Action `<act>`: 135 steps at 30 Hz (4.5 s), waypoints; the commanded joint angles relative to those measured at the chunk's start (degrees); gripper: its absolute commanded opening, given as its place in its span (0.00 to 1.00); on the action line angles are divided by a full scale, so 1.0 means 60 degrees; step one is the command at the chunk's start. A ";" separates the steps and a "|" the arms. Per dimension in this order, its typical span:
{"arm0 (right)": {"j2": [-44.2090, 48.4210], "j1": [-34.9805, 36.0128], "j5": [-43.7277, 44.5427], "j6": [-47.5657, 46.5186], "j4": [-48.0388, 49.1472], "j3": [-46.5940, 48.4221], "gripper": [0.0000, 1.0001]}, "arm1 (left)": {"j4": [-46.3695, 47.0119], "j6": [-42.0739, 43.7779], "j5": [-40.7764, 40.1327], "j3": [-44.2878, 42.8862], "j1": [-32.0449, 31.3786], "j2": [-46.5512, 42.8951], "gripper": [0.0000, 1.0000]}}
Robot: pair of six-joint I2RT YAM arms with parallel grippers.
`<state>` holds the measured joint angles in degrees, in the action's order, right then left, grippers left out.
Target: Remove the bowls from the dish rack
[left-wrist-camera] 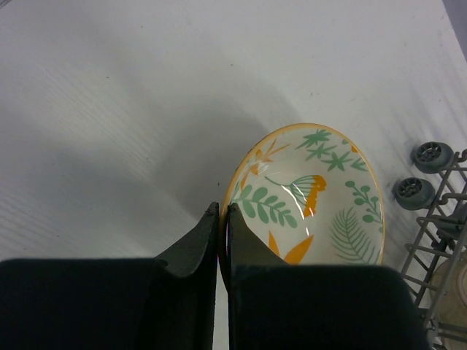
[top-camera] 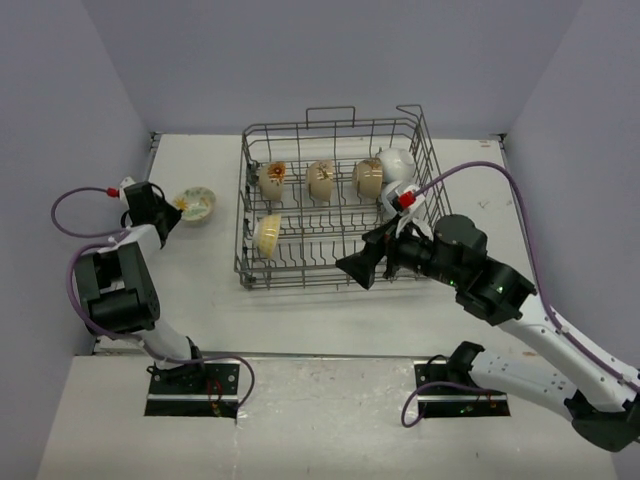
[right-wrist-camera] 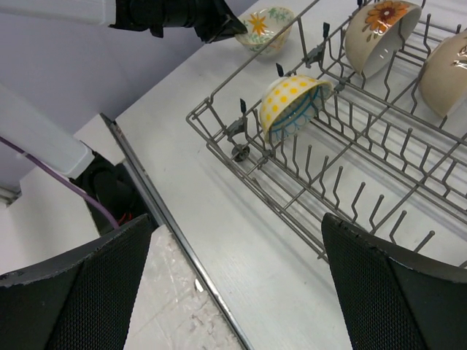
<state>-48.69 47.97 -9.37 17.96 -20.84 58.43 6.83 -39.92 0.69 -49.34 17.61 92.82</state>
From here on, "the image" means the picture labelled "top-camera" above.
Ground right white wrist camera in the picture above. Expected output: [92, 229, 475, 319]
[380, 181, 431, 238]

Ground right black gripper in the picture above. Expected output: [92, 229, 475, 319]
[336, 211, 464, 288]

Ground green floral bowl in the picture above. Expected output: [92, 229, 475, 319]
[171, 186, 217, 226]

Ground beige bowl small flowers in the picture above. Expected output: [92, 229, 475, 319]
[306, 160, 334, 203]

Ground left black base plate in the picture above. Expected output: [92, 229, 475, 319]
[144, 362, 240, 419]

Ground yellow checked bowl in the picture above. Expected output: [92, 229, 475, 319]
[252, 214, 282, 259]

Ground grey wire dish rack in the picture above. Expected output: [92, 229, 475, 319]
[234, 104, 441, 290]

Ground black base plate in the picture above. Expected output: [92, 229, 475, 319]
[414, 357, 511, 419]
[144, 362, 240, 419]

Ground white bowl rear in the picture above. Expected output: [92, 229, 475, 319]
[376, 148, 416, 183]

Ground white bowl middle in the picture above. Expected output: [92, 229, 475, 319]
[380, 181, 426, 219]

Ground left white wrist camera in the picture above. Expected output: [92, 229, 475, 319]
[105, 175, 139, 201]

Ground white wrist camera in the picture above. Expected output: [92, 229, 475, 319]
[105, 175, 139, 201]
[380, 181, 431, 238]

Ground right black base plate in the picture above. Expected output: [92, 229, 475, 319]
[414, 357, 511, 419]

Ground white bowl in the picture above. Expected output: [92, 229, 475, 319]
[376, 148, 416, 183]
[380, 181, 426, 219]

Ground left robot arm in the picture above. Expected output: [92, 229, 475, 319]
[68, 181, 208, 393]

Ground beige bowl orange flower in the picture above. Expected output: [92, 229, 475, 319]
[258, 162, 287, 202]

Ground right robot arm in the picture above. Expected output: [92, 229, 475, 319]
[336, 214, 639, 452]

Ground beige bowl colourful leaves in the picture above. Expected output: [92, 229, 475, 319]
[352, 157, 384, 200]

